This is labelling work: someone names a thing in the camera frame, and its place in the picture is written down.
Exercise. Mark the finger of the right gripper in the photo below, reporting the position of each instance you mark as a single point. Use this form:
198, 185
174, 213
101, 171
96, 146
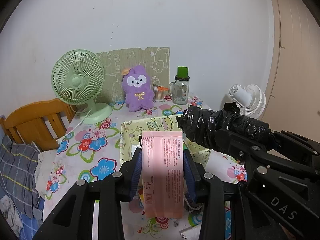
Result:
292, 140
278, 158

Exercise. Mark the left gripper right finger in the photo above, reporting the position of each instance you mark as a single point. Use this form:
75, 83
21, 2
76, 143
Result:
205, 188

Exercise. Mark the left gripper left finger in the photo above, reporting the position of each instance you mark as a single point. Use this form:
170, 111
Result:
72, 217

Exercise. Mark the pink mask packet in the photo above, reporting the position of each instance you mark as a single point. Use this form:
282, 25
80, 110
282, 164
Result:
162, 174

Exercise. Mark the beige gauze roll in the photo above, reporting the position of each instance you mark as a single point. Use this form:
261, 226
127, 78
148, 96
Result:
191, 233

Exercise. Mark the black plastic bag roll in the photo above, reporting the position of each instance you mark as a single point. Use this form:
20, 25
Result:
200, 125

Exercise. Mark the beige door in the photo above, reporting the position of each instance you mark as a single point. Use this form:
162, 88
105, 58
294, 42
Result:
293, 86

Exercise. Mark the white floor fan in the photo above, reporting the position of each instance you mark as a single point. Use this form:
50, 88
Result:
250, 98

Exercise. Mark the white crumpled cloth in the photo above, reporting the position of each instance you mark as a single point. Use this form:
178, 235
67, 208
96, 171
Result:
43, 170

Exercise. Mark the floral tablecloth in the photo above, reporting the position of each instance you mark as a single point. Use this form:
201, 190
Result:
91, 152

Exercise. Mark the grey plaid pillow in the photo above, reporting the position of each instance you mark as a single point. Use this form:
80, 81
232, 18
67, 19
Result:
18, 166

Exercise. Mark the glass mug jar green lid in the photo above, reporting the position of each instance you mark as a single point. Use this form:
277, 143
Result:
179, 89

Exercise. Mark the yellow cartoon fabric box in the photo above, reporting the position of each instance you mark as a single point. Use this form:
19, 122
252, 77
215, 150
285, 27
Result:
131, 131

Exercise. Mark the cotton swab container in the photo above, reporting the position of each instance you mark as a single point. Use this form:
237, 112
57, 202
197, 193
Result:
159, 92

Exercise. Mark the purple plush toy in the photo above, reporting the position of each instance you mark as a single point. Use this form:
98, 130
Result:
136, 85

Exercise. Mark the green cartoon cardboard panel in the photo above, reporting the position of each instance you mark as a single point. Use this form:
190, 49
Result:
154, 59

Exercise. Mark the green desk fan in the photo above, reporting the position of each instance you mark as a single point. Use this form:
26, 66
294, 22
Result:
77, 79

